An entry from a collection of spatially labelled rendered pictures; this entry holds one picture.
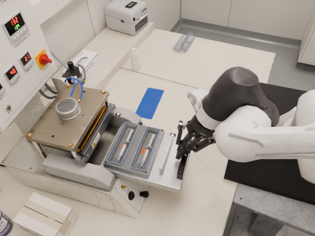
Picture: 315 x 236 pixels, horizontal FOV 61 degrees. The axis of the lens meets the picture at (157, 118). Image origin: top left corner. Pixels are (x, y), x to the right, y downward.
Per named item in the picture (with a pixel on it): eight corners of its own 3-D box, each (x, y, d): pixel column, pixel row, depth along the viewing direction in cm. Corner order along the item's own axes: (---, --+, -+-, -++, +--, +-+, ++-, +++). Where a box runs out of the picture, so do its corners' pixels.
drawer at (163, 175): (100, 173, 96) (95, 162, 90) (123, 128, 110) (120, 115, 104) (179, 194, 90) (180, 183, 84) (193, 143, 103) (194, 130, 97)
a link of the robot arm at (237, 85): (250, 153, 64) (266, 131, 70) (287, 124, 54) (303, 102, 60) (195, 104, 68) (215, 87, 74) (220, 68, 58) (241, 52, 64)
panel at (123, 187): (138, 213, 104) (113, 188, 93) (160, 152, 122) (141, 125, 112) (143, 214, 103) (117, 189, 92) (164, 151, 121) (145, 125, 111)
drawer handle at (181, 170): (176, 178, 89) (176, 172, 86) (186, 143, 99) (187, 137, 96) (182, 180, 89) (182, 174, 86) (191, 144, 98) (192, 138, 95)
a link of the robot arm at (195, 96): (230, 126, 67) (220, 136, 71) (235, 92, 75) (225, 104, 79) (186, 106, 66) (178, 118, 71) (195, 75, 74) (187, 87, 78)
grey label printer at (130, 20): (106, 29, 189) (101, 5, 176) (123, 16, 200) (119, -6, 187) (135, 37, 180) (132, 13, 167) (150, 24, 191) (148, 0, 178)
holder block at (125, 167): (104, 166, 94) (102, 163, 92) (124, 125, 106) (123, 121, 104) (148, 178, 90) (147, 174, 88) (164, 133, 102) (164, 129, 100)
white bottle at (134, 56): (141, 69, 164) (139, 48, 154) (135, 72, 163) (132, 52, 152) (137, 65, 167) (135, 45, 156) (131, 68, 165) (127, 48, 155)
